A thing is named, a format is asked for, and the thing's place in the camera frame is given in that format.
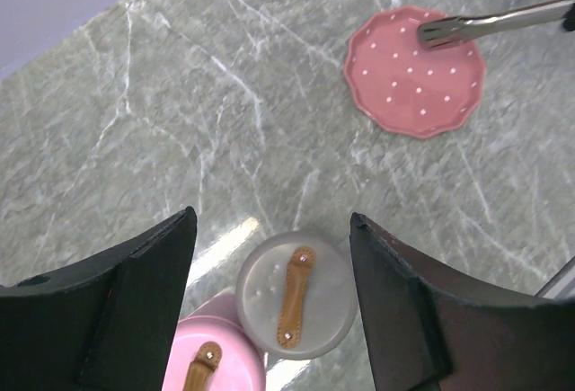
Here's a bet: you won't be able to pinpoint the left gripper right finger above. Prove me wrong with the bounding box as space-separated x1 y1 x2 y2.
349 213 574 390

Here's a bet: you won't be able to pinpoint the aluminium rail frame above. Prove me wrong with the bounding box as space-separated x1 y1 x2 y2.
536 257 575 299

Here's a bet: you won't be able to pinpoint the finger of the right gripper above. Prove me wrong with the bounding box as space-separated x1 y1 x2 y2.
562 2 575 31

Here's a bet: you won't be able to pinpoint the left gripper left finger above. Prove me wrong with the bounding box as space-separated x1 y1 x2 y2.
1 207 197 390

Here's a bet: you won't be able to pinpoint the metal tongs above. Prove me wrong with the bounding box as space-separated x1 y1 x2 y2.
417 0 574 50

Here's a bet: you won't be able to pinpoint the pink round lid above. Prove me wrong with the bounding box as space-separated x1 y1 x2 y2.
162 292 266 391

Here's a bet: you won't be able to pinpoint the pink polka dot plate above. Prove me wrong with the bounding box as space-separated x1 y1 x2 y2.
343 5 486 138

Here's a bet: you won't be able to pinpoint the grey round lid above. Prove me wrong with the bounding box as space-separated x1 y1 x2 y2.
235 231 358 360

